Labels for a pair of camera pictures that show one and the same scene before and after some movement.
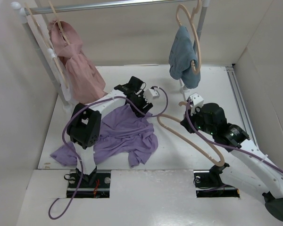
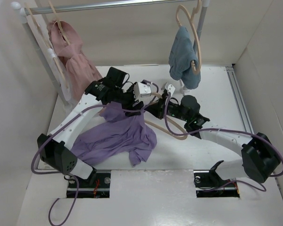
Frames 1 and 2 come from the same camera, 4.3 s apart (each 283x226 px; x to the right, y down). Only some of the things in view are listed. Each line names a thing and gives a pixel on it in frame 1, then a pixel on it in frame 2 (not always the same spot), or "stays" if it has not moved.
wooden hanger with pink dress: (58, 22) stays
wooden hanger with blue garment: (191, 14) stays
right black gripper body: (198, 122) -> (174, 111)
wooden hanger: (221, 155) -> (162, 129)
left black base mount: (96, 185) stays
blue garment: (181, 55) stays
